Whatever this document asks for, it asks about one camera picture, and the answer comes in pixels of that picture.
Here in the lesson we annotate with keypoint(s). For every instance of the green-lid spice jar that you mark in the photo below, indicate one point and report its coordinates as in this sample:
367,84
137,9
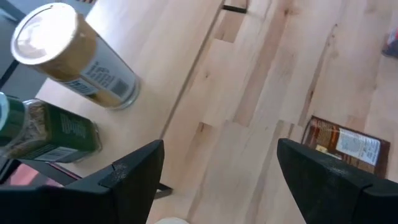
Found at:
62,133

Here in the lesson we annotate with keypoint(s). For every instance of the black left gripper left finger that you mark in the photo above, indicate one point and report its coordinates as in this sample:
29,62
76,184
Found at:
93,202

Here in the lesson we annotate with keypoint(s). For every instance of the brown snack pouch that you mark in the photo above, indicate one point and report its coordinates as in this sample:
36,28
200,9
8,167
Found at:
351,146

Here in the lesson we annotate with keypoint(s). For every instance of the wooden shelf with black frame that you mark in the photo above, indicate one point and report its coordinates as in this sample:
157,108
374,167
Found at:
149,46

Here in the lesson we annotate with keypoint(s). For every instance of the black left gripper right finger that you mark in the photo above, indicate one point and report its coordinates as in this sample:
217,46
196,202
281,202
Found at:
342,199

